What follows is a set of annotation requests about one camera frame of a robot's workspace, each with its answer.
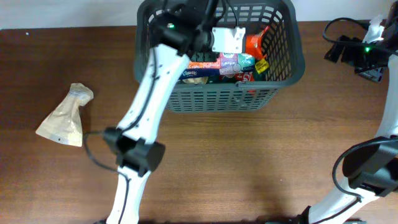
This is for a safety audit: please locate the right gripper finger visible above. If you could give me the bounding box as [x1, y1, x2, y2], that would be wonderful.
[324, 35, 351, 63]
[354, 67, 384, 83]

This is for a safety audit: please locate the Kleenex tissue multipack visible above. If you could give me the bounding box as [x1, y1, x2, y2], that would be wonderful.
[180, 53, 256, 80]

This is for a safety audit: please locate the San Remo spaghetti packet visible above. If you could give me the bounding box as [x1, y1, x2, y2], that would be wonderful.
[244, 26, 269, 60]

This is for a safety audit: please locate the green Nescafe coffee bag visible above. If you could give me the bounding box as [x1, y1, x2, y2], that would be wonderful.
[206, 55, 268, 84]

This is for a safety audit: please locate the beige paper pouch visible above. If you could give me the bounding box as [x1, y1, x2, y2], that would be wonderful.
[182, 77, 208, 85]
[35, 83, 94, 147]

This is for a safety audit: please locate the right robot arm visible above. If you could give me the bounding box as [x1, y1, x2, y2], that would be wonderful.
[292, 2, 397, 223]

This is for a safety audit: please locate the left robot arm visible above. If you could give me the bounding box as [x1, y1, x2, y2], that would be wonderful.
[103, 1, 219, 223]

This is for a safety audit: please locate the grey plastic basket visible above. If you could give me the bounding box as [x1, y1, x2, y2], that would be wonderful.
[133, 0, 306, 114]

